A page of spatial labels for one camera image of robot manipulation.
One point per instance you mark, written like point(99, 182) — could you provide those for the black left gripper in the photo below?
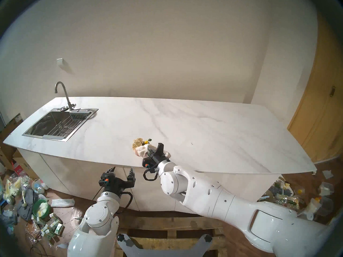
point(115, 183)

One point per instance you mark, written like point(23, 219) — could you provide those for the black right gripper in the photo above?
point(155, 160)

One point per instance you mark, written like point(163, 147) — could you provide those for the pink white cloth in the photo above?
point(140, 151)

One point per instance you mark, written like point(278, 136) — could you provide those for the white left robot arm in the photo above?
point(97, 219)

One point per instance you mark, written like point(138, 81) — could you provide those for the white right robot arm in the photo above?
point(227, 203)

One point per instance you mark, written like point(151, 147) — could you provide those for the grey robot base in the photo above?
point(160, 252)

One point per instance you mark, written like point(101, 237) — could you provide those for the white counter cabinet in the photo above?
point(107, 184)

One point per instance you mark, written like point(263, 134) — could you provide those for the crumpled tan paper napkin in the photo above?
point(137, 142)

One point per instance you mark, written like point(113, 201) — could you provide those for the wooden pallet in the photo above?
point(160, 221)

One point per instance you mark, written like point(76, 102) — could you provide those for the black base knob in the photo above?
point(121, 237)
point(208, 238)

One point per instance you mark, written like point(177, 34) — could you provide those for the white foam net sleeve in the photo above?
point(63, 203)

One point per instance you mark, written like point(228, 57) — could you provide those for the grey slotted sink strainer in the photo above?
point(79, 115)

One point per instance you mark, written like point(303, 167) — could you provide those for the white plastic jug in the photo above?
point(38, 185)

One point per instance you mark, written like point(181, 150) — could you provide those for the steel gooseneck faucet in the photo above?
point(70, 105)

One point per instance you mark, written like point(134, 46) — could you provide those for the round steel drain cap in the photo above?
point(63, 108)

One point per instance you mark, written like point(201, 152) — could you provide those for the green white carton pile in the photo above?
point(52, 227)

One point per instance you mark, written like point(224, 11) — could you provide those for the green plastic bowl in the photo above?
point(40, 208)

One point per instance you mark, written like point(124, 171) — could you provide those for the stainless steel sink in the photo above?
point(43, 126)

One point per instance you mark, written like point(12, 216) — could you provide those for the white paper scrap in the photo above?
point(63, 245)

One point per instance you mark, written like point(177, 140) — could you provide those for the grey fabric bag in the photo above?
point(28, 203)

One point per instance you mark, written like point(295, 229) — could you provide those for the cardboard box red label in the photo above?
point(20, 165)

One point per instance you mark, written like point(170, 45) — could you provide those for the yellow green plastic bag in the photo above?
point(12, 191)

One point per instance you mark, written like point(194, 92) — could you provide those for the brown cardboard box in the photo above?
point(10, 126)

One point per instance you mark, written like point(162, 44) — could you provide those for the round woven basket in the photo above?
point(266, 197)

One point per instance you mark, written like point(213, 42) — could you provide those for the dark snack bag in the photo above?
point(281, 189)

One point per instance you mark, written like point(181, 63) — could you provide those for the white plastic pitcher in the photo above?
point(310, 208)

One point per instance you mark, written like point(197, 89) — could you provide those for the wooden door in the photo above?
point(319, 120)

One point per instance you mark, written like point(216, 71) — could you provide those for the white paper sheet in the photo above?
point(327, 174)

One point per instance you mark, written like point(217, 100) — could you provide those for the clear plastic container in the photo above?
point(327, 205)
point(325, 189)

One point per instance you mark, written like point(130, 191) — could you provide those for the white wall socket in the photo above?
point(60, 62)

